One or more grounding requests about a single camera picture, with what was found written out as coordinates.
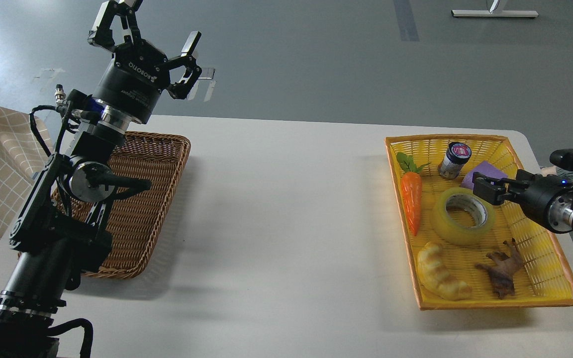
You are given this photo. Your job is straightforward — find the yellow tape roll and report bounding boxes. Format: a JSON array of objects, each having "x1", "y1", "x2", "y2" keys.
[{"x1": 430, "y1": 187, "x2": 496, "y2": 246}]

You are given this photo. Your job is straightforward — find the white metal stand base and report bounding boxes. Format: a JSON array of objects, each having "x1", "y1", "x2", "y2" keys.
[{"x1": 451, "y1": 0, "x2": 539, "y2": 19}]

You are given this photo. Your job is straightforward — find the yellow plastic basket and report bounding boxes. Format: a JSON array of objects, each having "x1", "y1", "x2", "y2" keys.
[{"x1": 385, "y1": 134, "x2": 573, "y2": 310}]

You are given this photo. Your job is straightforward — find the small jar blue lid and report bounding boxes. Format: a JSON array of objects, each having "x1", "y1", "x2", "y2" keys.
[{"x1": 437, "y1": 141, "x2": 472, "y2": 180}]

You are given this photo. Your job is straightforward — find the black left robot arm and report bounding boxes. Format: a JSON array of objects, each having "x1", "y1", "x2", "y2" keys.
[{"x1": 0, "y1": 0, "x2": 202, "y2": 358}]

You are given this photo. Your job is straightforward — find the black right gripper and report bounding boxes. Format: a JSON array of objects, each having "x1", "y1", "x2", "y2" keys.
[{"x1": 473, "y1": 170, "x2": 573, "y2": 234}]

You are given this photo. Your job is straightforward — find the brown toy animal figure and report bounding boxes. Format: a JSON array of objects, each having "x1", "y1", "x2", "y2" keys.
[{"x1": 475, "y1": 238, "x2": 524, "y2": 299}]

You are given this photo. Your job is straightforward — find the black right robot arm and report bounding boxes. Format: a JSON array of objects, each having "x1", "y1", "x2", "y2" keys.
[{"x1": 473, "y1": 149, "x2": 573, "y2": 234}]

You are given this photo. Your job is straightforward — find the orange toy carrot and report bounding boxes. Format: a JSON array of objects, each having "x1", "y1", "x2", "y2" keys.
[{"x1": 395, "y1": 152, "x2": 431, "y2": 236}]

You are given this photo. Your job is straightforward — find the brown wicker basket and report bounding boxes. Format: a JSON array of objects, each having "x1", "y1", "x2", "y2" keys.
[{"x1": 17, "y1": 131, "x2": 191, "y2": 280}]

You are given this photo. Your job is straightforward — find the toy croissant bread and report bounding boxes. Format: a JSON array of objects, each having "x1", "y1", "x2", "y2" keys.
[{"x1": 416, "y1": 242, "x2": 473, "y2": 301}]

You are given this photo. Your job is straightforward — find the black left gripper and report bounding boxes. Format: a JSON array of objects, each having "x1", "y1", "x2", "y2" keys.
[{"x1": 88, "y1": 0, "x2": 202, "y2": 125}]

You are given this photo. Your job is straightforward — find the purple sponge block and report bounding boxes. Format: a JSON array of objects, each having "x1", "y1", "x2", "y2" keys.
[{"x1": 460, "y1": 161, "x2": 508, "y2": 190}]

